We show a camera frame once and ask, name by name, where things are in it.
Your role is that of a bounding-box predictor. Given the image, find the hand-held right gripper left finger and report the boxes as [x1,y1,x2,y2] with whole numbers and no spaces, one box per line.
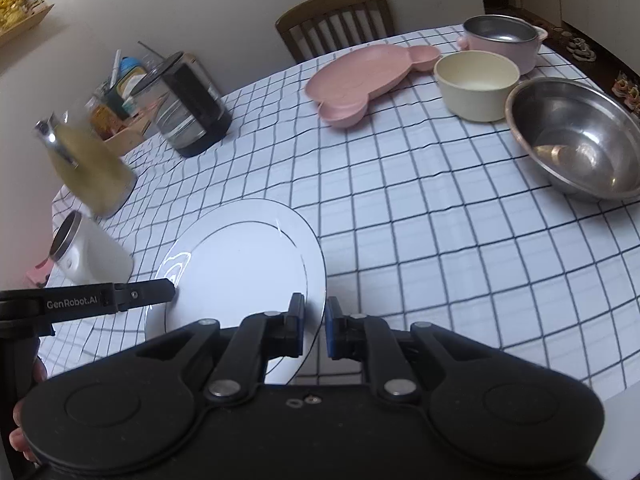
[135,292,306,406]

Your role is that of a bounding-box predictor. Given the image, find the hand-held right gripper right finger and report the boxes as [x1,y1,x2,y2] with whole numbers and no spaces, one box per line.
[325,297,496,406]

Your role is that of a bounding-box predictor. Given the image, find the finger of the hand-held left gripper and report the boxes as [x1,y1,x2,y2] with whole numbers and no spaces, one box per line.
[114,279,177,312]

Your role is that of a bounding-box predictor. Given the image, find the white round plate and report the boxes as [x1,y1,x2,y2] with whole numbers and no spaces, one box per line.
[144,198,327,386]

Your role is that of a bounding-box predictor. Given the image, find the pink bear-shaped plate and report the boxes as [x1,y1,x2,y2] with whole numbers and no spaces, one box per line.
[305,43,442,128]

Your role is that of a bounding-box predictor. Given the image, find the large stainless steel bowl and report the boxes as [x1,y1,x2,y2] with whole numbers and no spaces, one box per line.
[505,77,640,204]

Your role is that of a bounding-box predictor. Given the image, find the pink pot with steel interior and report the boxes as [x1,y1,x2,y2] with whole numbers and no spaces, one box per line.
[456,15,548,75]

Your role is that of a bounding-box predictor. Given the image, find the person's left hand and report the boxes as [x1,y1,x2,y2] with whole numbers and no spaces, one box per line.
[9,357,49,465]

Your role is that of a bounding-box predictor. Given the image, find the glass bottle with yellow liquid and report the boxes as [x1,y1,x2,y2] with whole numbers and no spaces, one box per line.
[34,110,138,221]

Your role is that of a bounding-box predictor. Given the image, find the wooden desktop organizer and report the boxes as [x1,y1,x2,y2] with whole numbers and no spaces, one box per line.
[87,82,168,157]

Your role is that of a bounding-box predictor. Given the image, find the black glass electric kettle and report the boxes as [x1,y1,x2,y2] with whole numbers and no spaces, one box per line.
[131,51,233,158]

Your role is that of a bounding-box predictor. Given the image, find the blue-capped bottle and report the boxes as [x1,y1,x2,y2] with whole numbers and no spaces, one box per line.
[117,56,149,106]

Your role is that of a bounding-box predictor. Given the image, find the cream bowl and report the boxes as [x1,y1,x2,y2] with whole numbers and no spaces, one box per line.
[433,51,522,122]

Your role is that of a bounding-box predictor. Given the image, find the brown wooden chair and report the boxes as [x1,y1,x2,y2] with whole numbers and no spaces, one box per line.
[275,0,396,65]

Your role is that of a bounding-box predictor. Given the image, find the grey white sneakers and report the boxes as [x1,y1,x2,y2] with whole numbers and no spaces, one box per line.
[567,37,597,62]

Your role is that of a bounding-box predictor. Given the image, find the colourful small shoes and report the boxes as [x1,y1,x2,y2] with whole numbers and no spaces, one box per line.
[612,72,640,111]

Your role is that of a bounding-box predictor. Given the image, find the wooden wall shelf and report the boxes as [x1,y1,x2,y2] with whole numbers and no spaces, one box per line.
[0,0,55,48]

